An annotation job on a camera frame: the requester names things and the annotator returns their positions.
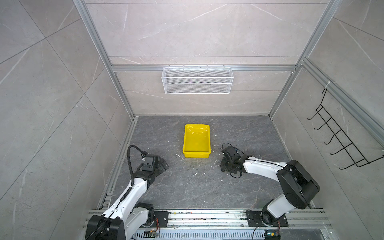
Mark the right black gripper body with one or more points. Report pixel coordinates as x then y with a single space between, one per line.
227 165

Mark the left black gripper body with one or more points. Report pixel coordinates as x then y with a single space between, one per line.
154 172

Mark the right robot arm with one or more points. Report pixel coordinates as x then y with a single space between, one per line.
299 187

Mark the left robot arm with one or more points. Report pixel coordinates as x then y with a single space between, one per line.
126 215

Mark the yellow plastic bin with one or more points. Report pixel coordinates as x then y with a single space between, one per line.
197 141

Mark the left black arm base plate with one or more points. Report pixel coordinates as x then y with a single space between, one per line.
158 219

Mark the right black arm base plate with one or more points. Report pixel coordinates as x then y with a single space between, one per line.
262 219

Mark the aluminium mounting rail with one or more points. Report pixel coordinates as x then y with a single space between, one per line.
227 224

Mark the white wire mesh basket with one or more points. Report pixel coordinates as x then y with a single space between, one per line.
197 80

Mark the black wire hook rack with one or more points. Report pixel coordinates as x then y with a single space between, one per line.
340 135

